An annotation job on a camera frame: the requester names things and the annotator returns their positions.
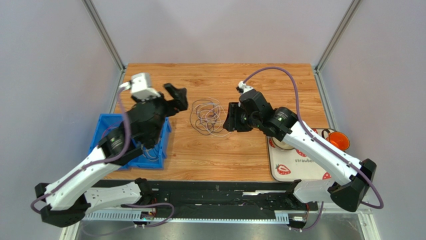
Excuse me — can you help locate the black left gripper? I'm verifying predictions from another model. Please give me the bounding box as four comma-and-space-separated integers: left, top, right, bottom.
133, 83, 190, 145

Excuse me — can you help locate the white thin cable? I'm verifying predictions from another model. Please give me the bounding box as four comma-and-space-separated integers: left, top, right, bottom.
194, 98, 231, 138

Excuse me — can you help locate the dark blue thin cable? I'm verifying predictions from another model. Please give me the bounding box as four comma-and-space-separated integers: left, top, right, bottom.
189, 99, 224, 136

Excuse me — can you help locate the yellow thin cable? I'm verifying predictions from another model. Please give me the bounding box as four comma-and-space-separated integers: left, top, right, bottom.
141, 143, 161, 162

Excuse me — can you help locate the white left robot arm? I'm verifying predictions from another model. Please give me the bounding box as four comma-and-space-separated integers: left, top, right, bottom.
35, 83, 188, 228

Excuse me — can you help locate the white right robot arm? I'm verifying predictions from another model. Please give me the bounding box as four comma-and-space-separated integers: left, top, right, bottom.
223, 87, 377, 212

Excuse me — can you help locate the beige bowl black rim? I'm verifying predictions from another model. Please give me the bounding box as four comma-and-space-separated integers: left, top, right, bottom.
270, 137, 294, 151

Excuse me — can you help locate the blue plastic bin right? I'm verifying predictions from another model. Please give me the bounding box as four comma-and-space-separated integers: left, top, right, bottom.
127, 117, 172, 169

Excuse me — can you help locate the blue plastic bin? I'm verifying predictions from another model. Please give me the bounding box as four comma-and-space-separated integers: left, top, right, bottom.
127, 117, 172, 169
87, 113, 137, 169

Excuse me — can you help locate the strawberry print tray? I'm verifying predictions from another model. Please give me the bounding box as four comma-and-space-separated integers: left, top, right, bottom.
266, 136, 332, 182

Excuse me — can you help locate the blue plastic bin left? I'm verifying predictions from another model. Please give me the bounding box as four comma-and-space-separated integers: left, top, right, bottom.
87, 113, 137, 169

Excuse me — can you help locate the orange plastic cup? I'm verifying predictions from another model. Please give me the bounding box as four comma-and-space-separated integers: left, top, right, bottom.
326, 131, 351, 151

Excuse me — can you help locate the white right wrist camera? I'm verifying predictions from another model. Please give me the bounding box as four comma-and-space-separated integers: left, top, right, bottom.
236, 81, 254, 95

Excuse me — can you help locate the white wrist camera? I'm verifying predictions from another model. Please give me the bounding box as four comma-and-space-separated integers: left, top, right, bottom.
119, 72, 161, 102
236, 81, 254, 95

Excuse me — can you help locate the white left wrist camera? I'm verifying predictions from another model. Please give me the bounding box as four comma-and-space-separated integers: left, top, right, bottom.
119, 72, 161, 102

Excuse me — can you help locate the slotted white cable duct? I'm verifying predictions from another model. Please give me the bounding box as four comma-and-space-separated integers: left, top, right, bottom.
84, 205, 290, 224

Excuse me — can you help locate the aluminium frame post left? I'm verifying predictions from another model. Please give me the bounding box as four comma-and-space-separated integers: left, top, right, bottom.
82, 0, 126, 72

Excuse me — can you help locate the aluminium frame post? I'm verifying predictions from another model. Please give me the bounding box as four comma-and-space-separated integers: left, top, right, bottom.
314, 0, 363, 73
82, 0, 126, 72

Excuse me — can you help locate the aluminium frame post right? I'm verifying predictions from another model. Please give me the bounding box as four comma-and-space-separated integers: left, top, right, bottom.
314, 0, 363, 73

